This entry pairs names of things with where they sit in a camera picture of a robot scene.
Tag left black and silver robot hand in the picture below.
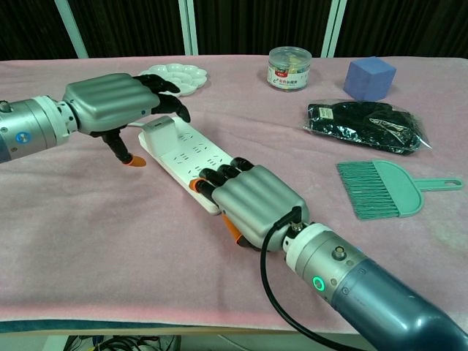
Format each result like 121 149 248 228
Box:
61 72 192 170

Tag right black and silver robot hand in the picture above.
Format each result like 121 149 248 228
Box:
189 156 312 253

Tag white charger plug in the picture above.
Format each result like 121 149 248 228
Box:
141 116 181 157

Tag white power strip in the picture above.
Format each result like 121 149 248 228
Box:
137 116 235 216

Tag white flower paint palette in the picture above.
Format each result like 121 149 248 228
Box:
140 64 208 98

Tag green mini brush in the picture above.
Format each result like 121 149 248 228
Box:
336 159 464 222

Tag black item in plastic bag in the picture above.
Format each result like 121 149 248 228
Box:
302 99 433 156

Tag pink table cloth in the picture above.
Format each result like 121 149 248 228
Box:
0 54 468 336

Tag clear jar of colourful clips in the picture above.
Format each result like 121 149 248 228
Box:
266 45 313 91

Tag black curtain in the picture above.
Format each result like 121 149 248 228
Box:
0 0 468 61

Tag blue foam cube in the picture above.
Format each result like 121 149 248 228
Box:
342 56 398 102

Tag white slanted frame post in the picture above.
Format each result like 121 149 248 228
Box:
53 0 90 59

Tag white double frame post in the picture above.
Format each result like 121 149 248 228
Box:
178 0 200 56

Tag black cables under table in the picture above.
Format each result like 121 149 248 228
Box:
64 334 182 351

